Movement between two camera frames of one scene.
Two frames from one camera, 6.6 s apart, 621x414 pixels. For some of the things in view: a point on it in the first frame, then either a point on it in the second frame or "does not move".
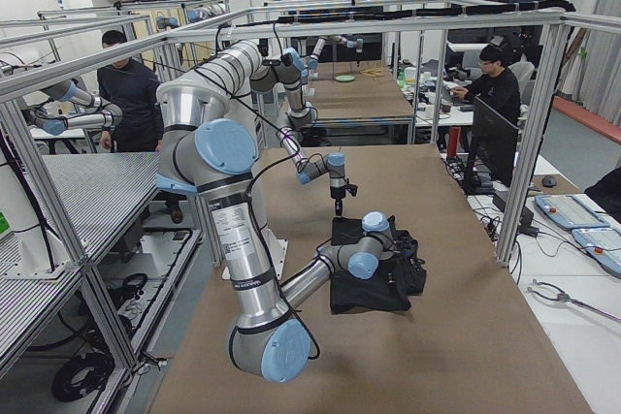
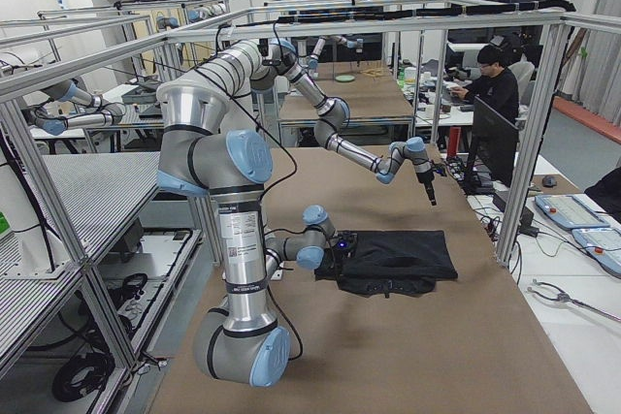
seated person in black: (497, 87) does not move
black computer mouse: (548, 180) does not move
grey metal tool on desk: (562, 297) does not move
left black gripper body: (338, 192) to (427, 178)
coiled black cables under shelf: (81, 375) does not move
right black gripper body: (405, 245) to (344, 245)
